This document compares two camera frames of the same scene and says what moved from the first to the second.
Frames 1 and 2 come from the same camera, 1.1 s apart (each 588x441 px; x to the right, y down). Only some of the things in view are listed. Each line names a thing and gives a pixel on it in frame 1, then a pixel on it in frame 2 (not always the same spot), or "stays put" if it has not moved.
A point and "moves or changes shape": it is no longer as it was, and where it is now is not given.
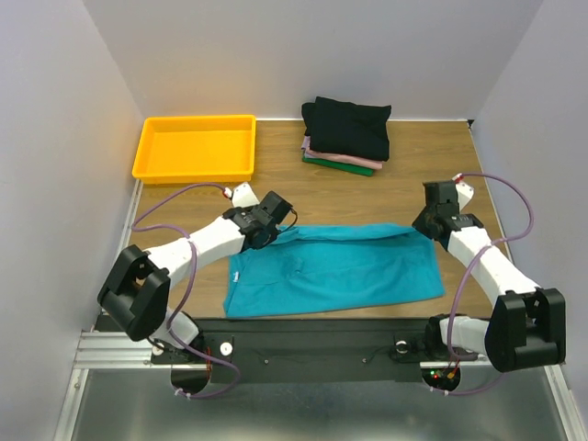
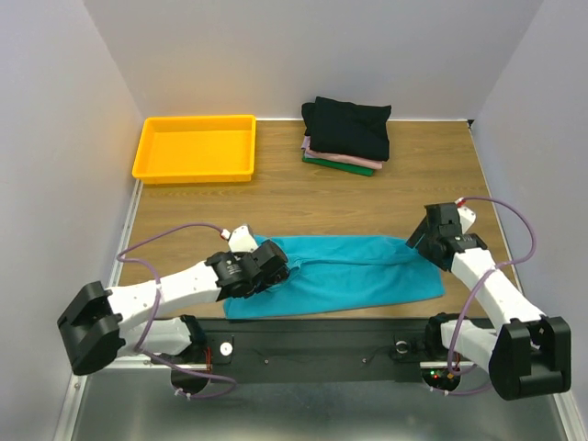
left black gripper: x=274 y=234 to x=278 y=276
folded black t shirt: x=346 y=128 stays put
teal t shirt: x=319 y=267 moves or changes shape
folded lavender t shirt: x=306 y=143 stays put
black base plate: x=313 y=351 stays put
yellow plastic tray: x=196 y=149 stays put
